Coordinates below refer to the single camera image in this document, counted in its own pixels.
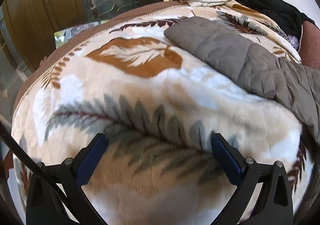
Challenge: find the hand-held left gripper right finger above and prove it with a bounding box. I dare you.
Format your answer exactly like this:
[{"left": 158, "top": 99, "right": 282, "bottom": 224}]
[{"left": 211, "top": 133, "right": 293, "bottom": 225}]

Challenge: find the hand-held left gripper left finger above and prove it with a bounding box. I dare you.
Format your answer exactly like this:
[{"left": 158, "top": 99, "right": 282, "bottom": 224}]
[{"left": 26, "top": 133, "right": 108, "bottom": 225}]

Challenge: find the grey quilted jacket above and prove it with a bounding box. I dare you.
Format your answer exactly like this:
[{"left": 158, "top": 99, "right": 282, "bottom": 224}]
[{"left": 164, "top": 17, "right": 320, "bottom": 145}]

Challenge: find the leaf print fleece blanket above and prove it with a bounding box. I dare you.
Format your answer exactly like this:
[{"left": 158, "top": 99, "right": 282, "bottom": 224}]
[{"left": 11, "top": 0, "right": 314, "bottom": 225}]

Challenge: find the purple patterned cloth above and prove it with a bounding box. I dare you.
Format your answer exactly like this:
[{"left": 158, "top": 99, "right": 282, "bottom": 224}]
[{"left": 287, "top": 34, "right": 300, "bottom": 50}]

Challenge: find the black garment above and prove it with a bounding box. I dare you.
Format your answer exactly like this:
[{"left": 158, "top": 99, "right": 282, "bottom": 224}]
[{"left": 235, "top": 0, "right": 317, "bottom": 40}]

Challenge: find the black cable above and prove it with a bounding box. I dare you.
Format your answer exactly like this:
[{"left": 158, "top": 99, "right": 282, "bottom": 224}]
[{"left": 0, "top": 124, "right": 74, "bottom": 217}]

